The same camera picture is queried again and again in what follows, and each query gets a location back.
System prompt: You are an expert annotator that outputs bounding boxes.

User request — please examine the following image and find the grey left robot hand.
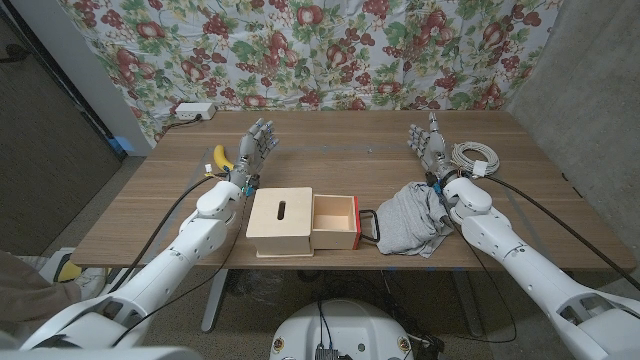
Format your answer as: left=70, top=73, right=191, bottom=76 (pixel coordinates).
left=227, top=118, right=280, bottom=190

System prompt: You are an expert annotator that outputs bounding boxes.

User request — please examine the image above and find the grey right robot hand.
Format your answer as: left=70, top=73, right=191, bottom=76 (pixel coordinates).
left=407, top=112, right=459, bottom=182

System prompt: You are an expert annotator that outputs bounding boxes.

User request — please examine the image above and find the grey shirt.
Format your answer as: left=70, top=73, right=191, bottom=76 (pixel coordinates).
left=374, top=181, right=457, bottom=259

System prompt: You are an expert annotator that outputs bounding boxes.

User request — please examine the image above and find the yellow banana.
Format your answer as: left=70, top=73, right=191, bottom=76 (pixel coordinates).
left=213, top=144, right=235, bottom=173

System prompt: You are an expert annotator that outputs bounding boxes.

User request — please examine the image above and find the white power strip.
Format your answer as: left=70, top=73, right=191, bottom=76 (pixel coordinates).
left=174, top=102, right=218, bottom=122

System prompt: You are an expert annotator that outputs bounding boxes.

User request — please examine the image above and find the wooden box with slot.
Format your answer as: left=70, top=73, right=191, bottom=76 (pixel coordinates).
left=245, top=186, right=315, bottom=259

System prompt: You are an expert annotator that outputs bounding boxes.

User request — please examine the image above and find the floral fruit print backdrop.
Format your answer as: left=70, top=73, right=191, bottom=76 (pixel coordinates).
left=57, top=0, right=564, bottom=146

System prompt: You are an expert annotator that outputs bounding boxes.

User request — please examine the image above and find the blue object on floor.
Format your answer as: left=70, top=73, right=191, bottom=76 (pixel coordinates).
left=108, top=135, right=135, bottom=154

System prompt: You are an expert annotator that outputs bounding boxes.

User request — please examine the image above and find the grey table leg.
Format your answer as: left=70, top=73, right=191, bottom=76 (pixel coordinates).
left=200, top=269, right=230, bottom=334
left=452, top=269, right=485, bottom=339

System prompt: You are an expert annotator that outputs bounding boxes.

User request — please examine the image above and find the white robot torso base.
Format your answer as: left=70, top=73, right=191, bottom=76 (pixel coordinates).
left=268, top=298, right=415, bottom=360

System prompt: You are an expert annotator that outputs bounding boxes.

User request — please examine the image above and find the white shoe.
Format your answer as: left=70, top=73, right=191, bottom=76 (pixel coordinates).
left=74, top=267, right=109, bottom=301

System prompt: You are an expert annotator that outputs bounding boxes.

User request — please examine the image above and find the dark brown door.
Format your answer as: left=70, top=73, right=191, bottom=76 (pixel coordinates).
left=0, top=9, right=126, bottom=256

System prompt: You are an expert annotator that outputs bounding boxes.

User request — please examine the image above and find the white and yellow floor base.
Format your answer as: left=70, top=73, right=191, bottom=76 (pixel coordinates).
left=37, top=247, right=121, bottom=301

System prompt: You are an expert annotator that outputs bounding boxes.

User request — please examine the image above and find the white robot chest edge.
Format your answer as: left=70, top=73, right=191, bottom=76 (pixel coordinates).
left=0, top=345, right=204, bottom=360

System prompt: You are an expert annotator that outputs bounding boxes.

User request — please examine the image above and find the brown trouser leg of person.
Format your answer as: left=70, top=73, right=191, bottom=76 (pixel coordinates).
left=0, top=249, right=84, bottom=341

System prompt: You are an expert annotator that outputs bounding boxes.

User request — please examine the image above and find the white coiled USB cable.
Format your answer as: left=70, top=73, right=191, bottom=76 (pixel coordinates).
left=450, top=141, right=501, bottom=179

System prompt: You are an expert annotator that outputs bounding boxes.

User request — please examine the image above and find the black power strip cord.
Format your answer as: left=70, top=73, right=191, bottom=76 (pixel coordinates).
left=157, top=114, right=204, bottom=141

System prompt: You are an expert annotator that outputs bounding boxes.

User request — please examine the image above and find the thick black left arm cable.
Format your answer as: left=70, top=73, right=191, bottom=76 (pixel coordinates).
left=107, top=172, right=231, bottom=294

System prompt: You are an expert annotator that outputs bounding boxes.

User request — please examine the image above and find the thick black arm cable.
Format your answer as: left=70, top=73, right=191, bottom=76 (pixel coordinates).
left=484, top=173, right=640, bottom=292
left=107, top=172, right=231, bottom=294

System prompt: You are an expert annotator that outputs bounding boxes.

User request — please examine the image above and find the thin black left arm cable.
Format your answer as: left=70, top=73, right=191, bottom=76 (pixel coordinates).
left=110, top=194, right=251, bottom=349

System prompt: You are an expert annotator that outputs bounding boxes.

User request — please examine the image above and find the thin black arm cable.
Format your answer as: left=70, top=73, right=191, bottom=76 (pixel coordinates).
left=437, top=192, right=519, bottom=345
left=110, top=194, right=251, bottom=349

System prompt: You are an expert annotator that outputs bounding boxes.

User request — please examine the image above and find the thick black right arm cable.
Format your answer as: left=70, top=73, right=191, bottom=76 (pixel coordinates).
left=484, top=173, right=640, bottom=292

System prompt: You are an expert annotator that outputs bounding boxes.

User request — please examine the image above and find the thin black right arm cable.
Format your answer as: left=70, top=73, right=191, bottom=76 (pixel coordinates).
left=437, top=192, right=519, bottom=345

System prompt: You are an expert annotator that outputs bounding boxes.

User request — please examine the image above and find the black door handle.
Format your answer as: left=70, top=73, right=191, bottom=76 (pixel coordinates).
left=0, top=43, right=29, bottom=64

